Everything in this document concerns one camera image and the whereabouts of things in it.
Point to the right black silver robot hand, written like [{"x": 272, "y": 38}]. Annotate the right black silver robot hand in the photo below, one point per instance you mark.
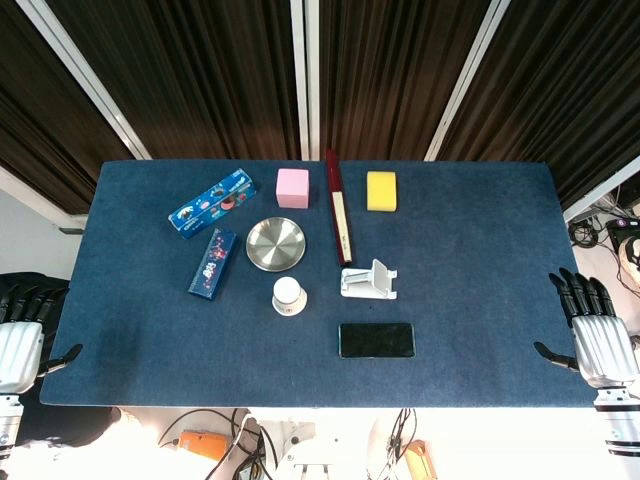
[{"x": 602, "y": 350}]

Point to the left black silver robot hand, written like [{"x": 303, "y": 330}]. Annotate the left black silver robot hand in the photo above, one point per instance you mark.
[{"x": 20, "y": 350}]

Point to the black smartphone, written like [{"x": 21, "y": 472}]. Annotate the black smartphone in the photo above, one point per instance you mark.
[{"x": 376, "y": 340}]

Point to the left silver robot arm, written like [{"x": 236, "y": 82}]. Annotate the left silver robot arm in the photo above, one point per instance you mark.
[{"x": 9, "y": 425}]

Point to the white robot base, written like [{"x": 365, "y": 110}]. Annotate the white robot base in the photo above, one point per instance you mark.
[{"x": 320, "y": 457}]

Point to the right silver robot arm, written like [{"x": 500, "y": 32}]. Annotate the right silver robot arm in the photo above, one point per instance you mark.
[{"x": 620, "y": 420}]

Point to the white folding phone stand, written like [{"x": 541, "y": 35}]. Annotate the white folding phone stand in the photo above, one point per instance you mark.
[{"x": 367, "y": 287}]

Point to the black electronic device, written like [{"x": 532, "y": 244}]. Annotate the black electronic device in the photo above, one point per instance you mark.
[{"x": 624, "y": 226}]

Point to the blue table cloth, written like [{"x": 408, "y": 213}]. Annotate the blue table cloth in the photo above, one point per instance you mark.
[{"x": 450, "y": 260}]

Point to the dark blue snack box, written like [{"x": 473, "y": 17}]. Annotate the dark blue snack box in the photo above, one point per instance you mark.
[{"x": 212, "y": 264}]

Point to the yellow orange tool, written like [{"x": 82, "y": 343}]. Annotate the yellow orange tool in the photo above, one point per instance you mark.
[{"x": 420, "y": 460}]

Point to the dark brown curtain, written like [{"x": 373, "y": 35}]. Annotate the dark brown curtain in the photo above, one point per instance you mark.
[
  {"x": 395, "y": 70},
  {"x": 35, "y": 110},
  {"x": 200, "y": 75},
  {"x": 565, "y": 85}
]

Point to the blue Oreo cookie box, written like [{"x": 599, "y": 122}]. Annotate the blue Oreo cookie box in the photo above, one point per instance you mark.
[{"x": 212, "y": 204}]

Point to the yellow sponge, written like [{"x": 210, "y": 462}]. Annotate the yellow sponge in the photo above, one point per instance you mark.
[{"x": 383, "y": 191}]

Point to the white paper cup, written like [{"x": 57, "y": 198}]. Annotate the white paper cup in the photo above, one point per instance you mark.
[{"x": 289, "y": 297}]

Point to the round stainless steel plate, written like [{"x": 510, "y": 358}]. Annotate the round stainless steel plate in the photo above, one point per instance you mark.
[{"x": 276, "y": 245}]

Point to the long dark red box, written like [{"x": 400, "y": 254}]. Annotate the long dark red box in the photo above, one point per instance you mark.
[{"x": 340, "y": 215}]

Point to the pink foam cube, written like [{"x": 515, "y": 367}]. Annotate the pink foam cube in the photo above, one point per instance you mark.
[{"x": 293, "y": 187}]

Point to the white frame post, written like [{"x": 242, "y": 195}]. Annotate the white frame post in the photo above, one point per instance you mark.
[
  {"x": 40, "y": 197},
  {"x": 85, "y": 75},
  {"x": 314, "y": 75},
  {"x": 600, "y": 192},
  {"x": 467, "y": 75},
  {"x": 299, "y": 75}
]

